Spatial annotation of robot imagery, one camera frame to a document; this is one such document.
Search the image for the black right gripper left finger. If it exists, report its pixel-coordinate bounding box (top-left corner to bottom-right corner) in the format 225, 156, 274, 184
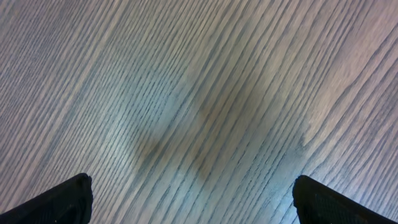
1, 173, 93, 224

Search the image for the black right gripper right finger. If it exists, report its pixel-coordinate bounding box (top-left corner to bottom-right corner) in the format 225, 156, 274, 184
292, 175, 397, 224

